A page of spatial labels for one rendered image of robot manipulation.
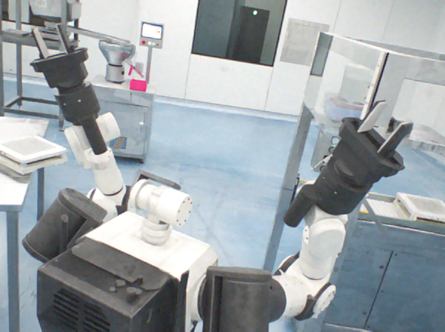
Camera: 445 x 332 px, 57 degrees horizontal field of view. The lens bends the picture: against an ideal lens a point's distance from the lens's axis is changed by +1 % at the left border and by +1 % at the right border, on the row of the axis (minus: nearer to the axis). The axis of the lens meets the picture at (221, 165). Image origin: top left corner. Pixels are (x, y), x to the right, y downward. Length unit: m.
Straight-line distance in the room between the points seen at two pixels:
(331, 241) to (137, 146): 3.56
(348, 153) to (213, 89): 6.29
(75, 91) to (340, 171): 0.60
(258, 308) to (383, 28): 7.00
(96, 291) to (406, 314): 2.11
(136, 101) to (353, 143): 3.52
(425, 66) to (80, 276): 0.98
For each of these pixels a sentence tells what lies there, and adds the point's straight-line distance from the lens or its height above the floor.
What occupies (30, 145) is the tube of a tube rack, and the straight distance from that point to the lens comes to 2.16.
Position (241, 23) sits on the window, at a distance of 6.88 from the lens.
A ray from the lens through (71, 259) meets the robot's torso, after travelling 0.80.
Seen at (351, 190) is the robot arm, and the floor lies 1.41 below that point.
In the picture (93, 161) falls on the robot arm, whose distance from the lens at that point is 1.09.
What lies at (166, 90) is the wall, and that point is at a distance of 6.96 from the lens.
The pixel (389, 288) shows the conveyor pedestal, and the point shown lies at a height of 0.41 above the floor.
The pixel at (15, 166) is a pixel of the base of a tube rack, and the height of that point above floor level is 0.84.
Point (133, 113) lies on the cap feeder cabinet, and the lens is 4.15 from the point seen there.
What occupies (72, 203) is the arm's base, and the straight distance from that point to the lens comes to 0.92.
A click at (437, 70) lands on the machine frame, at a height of 1.60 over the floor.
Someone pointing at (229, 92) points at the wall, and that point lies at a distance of 7.01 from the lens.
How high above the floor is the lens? 1.67
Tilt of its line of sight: 21 degrees down
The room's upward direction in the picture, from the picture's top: 10 degrees clockwise
